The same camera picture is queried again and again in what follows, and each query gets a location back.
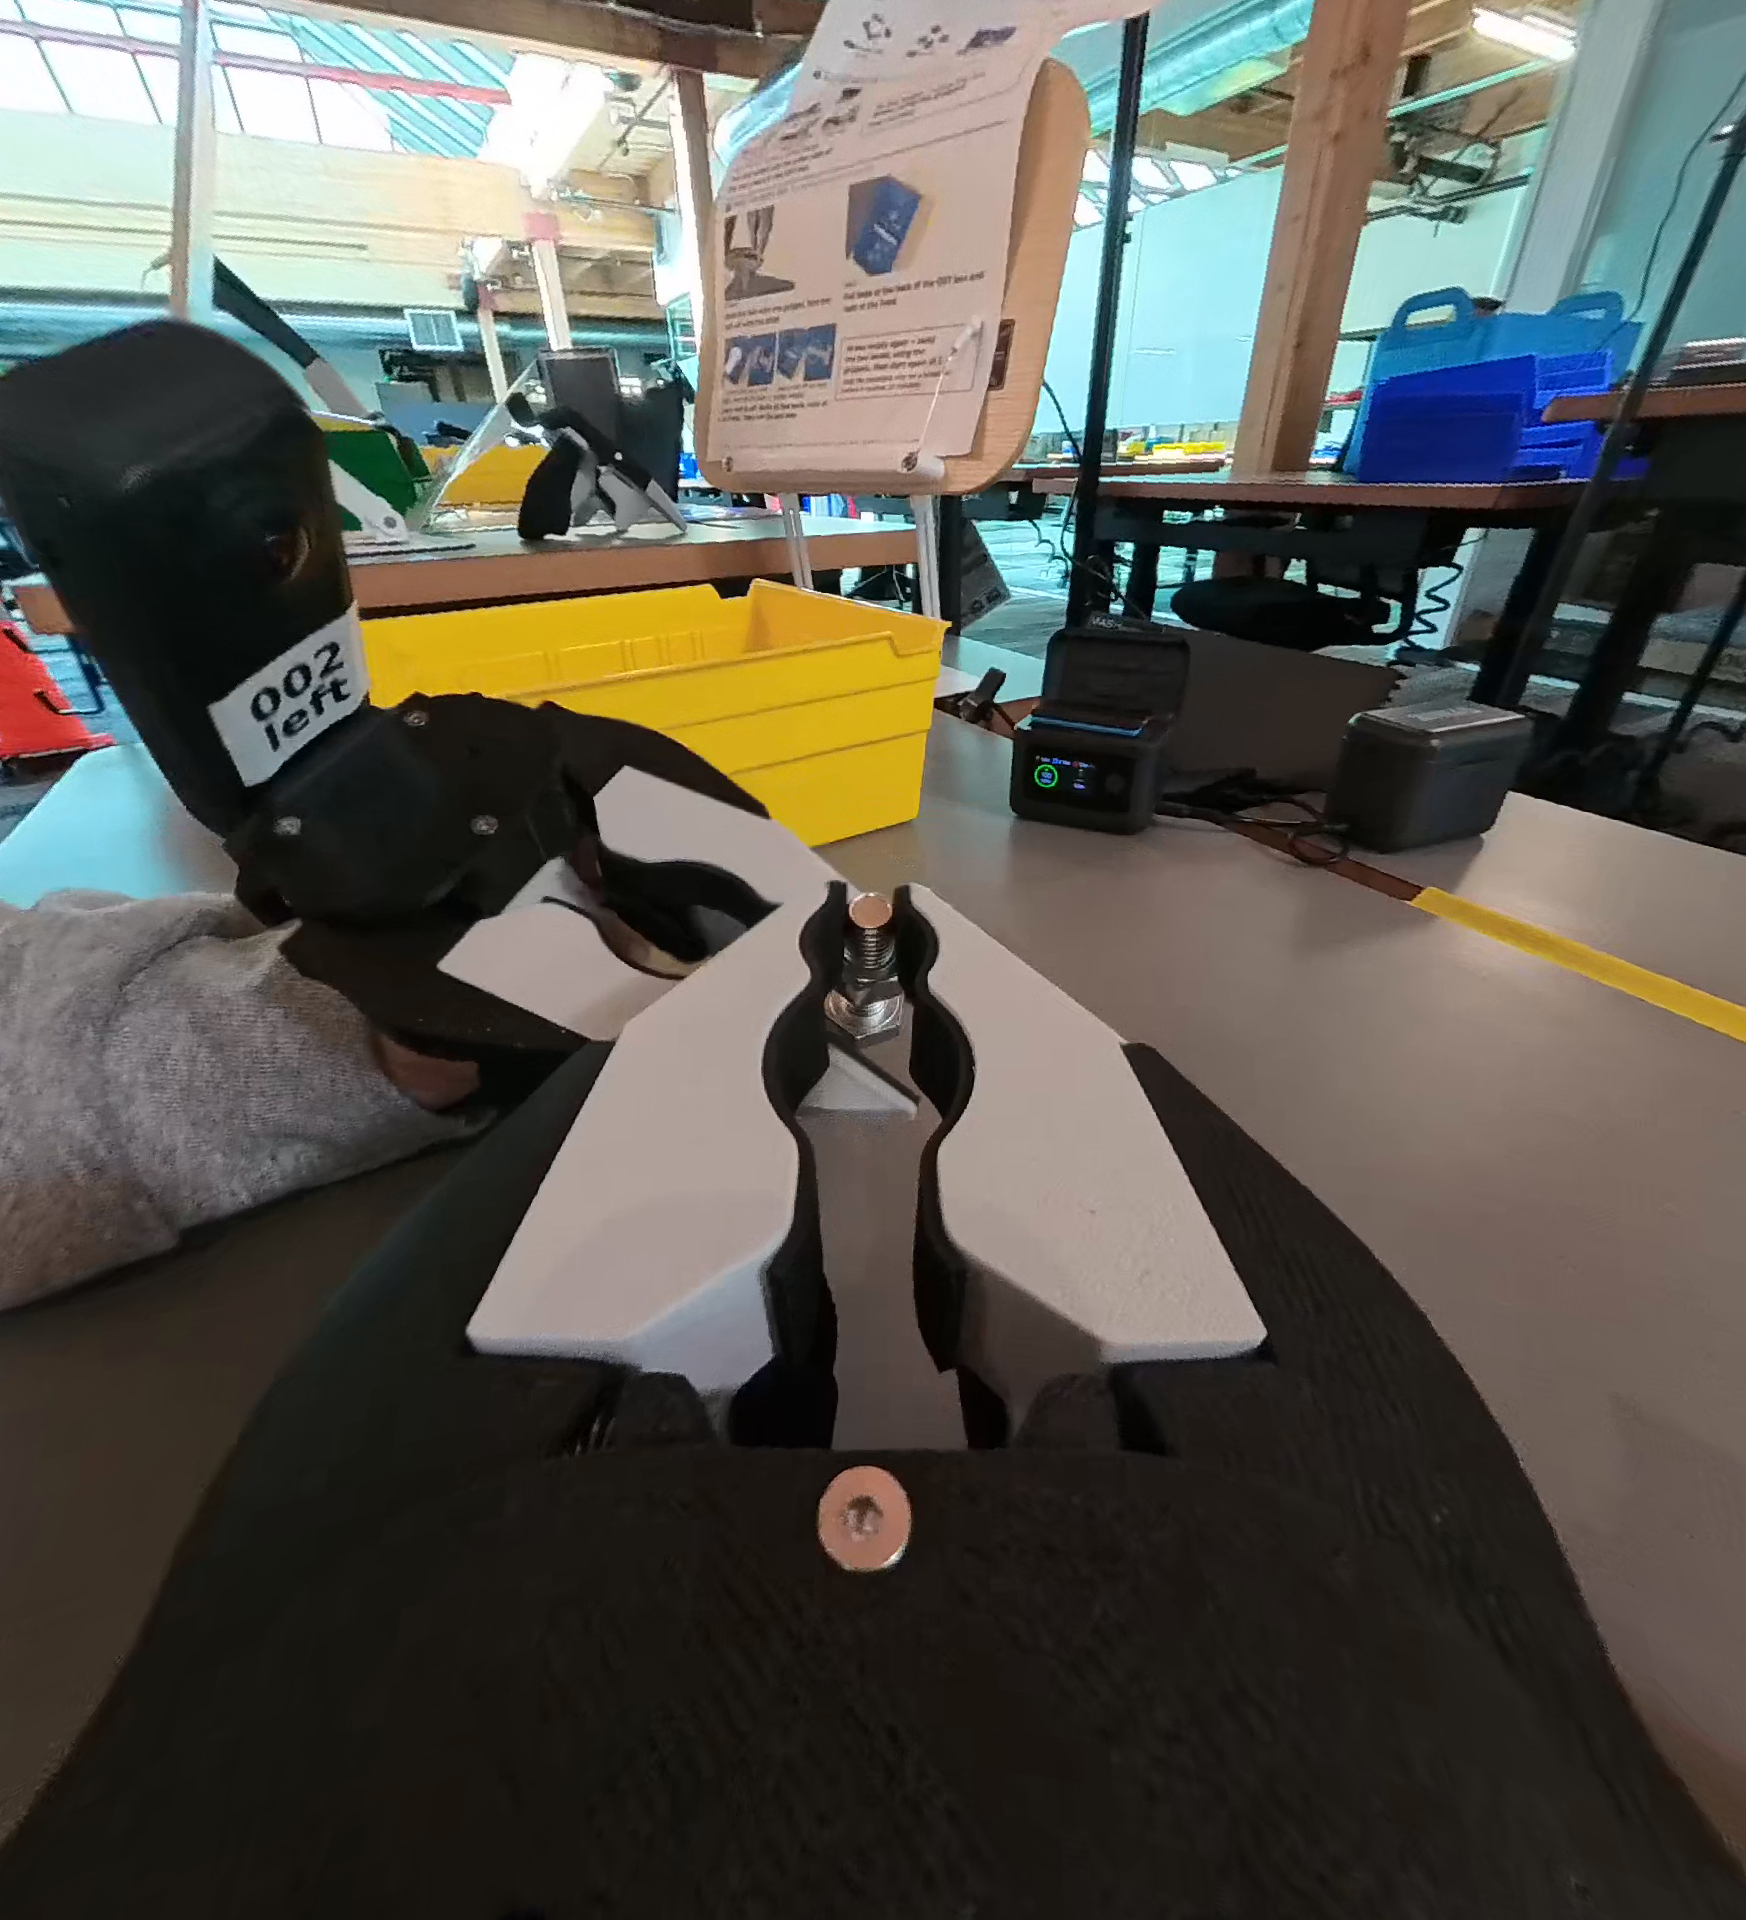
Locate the black label printer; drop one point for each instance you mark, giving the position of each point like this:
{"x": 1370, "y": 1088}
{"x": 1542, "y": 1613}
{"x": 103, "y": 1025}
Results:
{"x": 1099, "y": 734}

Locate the orange traffic cone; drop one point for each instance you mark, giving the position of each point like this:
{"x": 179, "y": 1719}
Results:
{"x": 2, "y": 660}

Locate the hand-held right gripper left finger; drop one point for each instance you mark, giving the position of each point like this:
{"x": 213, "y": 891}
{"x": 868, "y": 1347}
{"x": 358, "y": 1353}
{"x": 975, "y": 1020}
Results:
{"x": 633, "y": 1201}

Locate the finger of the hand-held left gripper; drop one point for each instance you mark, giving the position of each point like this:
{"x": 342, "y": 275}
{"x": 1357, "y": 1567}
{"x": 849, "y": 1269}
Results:
{"x": 543, "y": 968}
{"x": 692, "y": 824}

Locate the stack of blue bins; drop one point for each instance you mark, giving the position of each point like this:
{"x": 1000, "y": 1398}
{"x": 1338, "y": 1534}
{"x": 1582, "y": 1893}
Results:
{"x": 1473, "y": 405}

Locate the grey charger box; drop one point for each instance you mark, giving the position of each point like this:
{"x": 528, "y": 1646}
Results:
{"x": 1428, "y": 773}

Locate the black metal pole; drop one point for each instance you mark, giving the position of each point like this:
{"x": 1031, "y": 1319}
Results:
{"x": 1105, "y": 375}

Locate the person's left hand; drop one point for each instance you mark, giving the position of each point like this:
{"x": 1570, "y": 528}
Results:
{"x": 431, "y": 1072}

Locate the silver threaded bolt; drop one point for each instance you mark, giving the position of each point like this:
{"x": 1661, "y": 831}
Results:
{"x": 868, "y": 937}

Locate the black tripod stand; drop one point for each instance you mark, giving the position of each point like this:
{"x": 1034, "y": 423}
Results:
{"x": 1637, "y": 375}

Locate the wooden table with black legs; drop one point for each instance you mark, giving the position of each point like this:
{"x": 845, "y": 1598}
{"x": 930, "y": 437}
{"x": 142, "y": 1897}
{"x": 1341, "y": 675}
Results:
{"x": 1412, "y": 495}

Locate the wooden support post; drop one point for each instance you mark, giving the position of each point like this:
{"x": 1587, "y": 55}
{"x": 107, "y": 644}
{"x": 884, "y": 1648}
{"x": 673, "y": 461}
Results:
{"x": 1316, "y": 226}

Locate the yellow plastic bin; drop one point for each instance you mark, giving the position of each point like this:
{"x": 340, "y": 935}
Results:
{"x": 753, "y": 706}

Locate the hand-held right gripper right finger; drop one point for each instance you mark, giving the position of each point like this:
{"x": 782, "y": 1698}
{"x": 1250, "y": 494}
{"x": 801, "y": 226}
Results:
{"x": 1083, "y": 1201}

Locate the green and white object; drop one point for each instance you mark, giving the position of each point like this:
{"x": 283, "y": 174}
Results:
{"x": 363, "y": 465}

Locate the black office chair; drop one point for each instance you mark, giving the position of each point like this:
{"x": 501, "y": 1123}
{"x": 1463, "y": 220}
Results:
{"x": 1293, "y": 607}

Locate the person's left forearm grey sleeve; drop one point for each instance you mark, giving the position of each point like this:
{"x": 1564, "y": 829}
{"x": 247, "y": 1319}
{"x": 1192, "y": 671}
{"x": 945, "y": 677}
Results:
{"x": 92, "y": 1080}

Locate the printed instruction sheet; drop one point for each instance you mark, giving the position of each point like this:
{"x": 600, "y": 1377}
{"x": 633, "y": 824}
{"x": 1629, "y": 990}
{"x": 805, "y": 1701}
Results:
{"x": 858, "y": 240}

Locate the long wooden table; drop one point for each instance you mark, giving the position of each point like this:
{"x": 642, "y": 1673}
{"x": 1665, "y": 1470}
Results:
{"x": 633, "y": 563}

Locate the silver hex nut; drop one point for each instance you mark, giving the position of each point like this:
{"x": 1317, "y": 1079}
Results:
{"x": 862, "y": 1020}

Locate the yellow tape line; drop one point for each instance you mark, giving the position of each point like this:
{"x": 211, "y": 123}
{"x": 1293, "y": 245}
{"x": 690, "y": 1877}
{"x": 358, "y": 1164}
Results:
{"x": 1637, "y": 984}

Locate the instruction sheet on wooden board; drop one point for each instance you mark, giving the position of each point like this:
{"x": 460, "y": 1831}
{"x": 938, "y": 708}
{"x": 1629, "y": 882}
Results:
{"x": 1031, "y": 300}

